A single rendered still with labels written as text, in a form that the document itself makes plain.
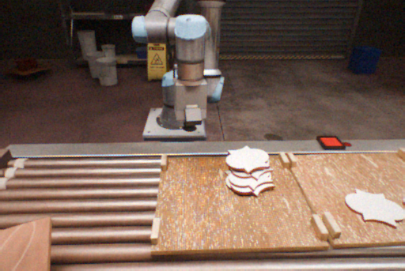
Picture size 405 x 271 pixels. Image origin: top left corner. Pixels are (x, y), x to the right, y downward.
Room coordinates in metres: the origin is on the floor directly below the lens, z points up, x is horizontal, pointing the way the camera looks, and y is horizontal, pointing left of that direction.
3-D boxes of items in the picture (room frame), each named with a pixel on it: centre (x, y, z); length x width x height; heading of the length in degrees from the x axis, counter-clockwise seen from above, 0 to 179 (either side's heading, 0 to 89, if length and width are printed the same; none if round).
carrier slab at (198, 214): (0.59, -0.09, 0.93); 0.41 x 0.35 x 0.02; 92
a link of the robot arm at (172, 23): (0.81, 0.02, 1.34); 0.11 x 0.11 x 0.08; 81
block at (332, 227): (0.47, -0.33, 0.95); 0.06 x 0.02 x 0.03; 3
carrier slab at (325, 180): (0.61, -0.51, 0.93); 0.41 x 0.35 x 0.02; 93
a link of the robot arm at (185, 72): (0.71, 0.02, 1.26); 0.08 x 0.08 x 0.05
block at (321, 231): (0.46, -0.29, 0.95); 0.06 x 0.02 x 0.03; 2
